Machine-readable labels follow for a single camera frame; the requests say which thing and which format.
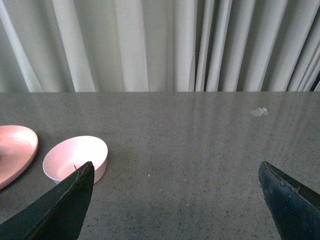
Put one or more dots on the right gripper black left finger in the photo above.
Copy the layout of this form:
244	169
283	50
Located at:
57	215

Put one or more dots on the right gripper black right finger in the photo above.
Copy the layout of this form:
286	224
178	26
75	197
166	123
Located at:
294	207

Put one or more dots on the pink bowl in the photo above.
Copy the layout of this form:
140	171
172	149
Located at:
69	155

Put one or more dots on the pink plate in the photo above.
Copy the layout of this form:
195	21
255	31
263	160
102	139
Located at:
18	147

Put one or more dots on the crumpled clear tape piece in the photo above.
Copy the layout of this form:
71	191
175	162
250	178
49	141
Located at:
258	112

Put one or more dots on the white curtain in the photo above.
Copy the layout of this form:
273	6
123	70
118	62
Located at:
159	45

